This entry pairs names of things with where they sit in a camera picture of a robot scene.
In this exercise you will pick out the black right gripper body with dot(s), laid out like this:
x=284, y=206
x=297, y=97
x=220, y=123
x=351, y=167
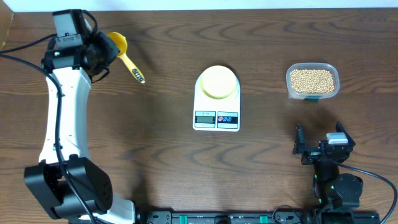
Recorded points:
x=310, y=157

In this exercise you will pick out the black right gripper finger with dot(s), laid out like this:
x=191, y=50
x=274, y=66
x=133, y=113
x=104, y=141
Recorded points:
x=299, y=145
x=340, y=129

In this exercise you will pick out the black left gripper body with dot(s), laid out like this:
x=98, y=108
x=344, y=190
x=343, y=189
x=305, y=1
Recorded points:
x=103, y=52

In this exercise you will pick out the yellow plastic measuring scoop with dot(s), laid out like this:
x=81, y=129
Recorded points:
x=124, y=53

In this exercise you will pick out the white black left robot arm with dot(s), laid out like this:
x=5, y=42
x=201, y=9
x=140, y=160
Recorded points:
x=65, y=182

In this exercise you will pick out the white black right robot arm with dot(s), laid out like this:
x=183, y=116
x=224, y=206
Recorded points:
x=338, y=193

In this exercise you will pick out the white digital kitchen scale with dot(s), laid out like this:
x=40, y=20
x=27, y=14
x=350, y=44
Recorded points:
x=216, y=115

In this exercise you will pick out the pale yellow plastic bowl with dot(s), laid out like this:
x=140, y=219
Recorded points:
x=218, y=82

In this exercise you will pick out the clear plastic container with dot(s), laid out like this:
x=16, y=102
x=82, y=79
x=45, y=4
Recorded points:
x=312, y=66

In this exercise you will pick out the brown cardboard board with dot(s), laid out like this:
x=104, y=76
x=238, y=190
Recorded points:
x=6, y=18

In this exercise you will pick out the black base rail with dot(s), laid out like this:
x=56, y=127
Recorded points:
x=282, y=217

